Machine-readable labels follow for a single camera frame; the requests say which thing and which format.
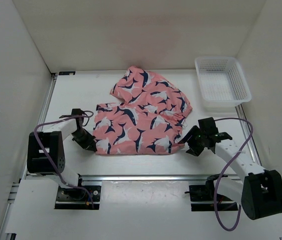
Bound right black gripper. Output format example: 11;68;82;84
178;125;206;157

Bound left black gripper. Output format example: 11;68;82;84
71;128;96;151

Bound pink shark print shorts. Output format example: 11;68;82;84
93;66;192;156

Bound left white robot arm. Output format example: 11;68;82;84
27;108;96;200

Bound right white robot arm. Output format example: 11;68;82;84
180;117;282;220

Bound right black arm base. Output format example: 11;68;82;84
184;174;238;212

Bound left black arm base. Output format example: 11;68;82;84
54;179;102;211

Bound white perforated plastic basket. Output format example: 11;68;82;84
195;56;252;110

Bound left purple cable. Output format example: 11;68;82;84
34;110;96;210

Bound aluminium frame rail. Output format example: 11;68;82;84
81;174;210;182

